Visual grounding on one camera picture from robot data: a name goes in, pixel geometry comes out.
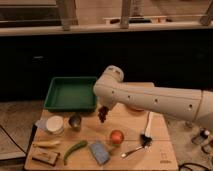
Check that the dark red grape bunch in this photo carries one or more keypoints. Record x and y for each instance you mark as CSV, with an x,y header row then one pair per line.
x,y
102,113

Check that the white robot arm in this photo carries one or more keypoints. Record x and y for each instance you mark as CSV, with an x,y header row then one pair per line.
x,y
192,105

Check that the metal spoon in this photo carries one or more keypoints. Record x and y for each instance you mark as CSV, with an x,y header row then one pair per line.
x,y
124,155

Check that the green plastic tray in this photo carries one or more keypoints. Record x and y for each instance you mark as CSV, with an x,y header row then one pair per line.
x,y
73,94

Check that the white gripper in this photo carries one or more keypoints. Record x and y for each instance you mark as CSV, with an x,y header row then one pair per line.
x,y
107,103

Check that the white handled brush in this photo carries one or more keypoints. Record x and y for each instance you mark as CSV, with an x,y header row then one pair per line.
x,y
146,138

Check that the red orange carrot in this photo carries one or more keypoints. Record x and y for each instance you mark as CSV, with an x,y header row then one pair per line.
x,y
136,109

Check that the metal cup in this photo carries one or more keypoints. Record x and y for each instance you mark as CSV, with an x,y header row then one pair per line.
x,y
75,122

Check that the orange fruit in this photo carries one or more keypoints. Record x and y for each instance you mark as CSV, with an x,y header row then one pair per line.
x,y
116,137

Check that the blue sponge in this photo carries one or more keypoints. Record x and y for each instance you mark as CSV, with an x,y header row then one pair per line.
x,y
99,152

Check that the yellow banana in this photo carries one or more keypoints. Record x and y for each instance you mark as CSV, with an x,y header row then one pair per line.
x,y
46,144

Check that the white round container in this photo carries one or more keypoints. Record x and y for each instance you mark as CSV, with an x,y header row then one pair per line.
x,y
55,124

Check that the brown wooden block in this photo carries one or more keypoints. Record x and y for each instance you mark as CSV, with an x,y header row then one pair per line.
x,y
45,156

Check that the green pepper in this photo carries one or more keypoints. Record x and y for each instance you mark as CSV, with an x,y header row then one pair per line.
x,y
77,146

